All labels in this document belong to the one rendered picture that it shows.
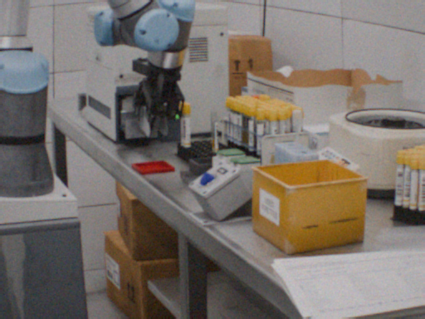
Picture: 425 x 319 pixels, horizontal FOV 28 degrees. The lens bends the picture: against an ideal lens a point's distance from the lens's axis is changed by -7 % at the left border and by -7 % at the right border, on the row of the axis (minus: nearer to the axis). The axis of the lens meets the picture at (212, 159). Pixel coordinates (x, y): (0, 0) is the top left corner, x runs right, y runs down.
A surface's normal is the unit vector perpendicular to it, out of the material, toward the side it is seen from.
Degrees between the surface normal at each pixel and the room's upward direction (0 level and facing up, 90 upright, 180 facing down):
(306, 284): 1
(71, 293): 90
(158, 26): 90
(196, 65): 90
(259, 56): 89
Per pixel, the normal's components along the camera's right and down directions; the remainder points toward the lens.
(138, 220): 0.17, 0.14
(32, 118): 0.70, 0.18
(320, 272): -0.02, -0.98
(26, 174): 0.54, -0.11
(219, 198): 0.37, 0.21
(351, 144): -0.98, 0.06
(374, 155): -0.36, 0.22
